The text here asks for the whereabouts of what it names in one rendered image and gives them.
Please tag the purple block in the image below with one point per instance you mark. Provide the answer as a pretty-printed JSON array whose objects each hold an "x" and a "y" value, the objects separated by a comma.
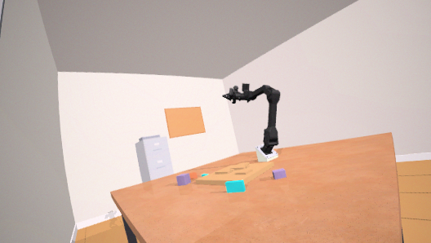
[{"x": 278, "y": 174}]

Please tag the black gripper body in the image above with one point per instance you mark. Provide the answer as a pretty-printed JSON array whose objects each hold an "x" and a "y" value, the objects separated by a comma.
[{"x": 234, "y": 96}]

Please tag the teal block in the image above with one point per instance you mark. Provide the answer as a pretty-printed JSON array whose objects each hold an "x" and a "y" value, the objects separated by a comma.
[{"x": 235, "y": 186}]

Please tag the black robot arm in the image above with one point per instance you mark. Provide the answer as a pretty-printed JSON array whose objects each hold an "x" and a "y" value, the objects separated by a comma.
[{"x": 273, "y": 95}]

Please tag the light purple cube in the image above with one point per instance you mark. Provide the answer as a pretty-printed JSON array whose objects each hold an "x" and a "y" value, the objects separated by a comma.
[{"x": 183, "y": 179}]

